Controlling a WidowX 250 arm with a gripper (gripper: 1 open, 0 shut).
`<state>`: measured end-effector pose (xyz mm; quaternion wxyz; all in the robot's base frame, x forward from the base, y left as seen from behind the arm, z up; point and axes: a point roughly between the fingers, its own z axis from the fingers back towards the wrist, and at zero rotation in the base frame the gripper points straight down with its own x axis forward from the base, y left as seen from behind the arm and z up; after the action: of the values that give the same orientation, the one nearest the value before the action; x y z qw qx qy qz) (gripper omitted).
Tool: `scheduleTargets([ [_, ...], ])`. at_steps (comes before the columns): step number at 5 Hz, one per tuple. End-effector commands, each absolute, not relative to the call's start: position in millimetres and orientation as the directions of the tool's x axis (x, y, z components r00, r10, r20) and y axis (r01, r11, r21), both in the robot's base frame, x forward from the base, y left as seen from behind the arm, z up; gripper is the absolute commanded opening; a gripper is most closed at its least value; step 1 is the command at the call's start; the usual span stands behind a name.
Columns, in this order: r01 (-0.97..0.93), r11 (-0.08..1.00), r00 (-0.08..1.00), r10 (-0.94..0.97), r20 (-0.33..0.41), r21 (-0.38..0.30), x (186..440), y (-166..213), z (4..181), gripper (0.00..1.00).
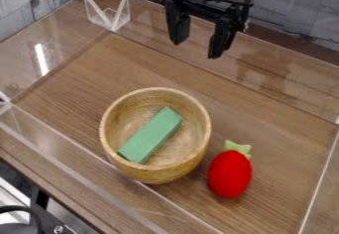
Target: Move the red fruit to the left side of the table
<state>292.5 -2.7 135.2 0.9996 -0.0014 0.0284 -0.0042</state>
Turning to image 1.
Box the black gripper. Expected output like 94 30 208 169
161 0 254 59

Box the red felt strawberry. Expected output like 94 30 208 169
208 140 253 199

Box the wooden bowl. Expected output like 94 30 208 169
98 87 212 184

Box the green rectangular block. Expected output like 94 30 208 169
117 107 182 164

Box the clear acrylic enclosure wall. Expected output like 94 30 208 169
0 0 339 234

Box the black table leg bracket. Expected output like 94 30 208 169
30 186 77 234

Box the black cable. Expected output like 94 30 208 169
0 205 45 234

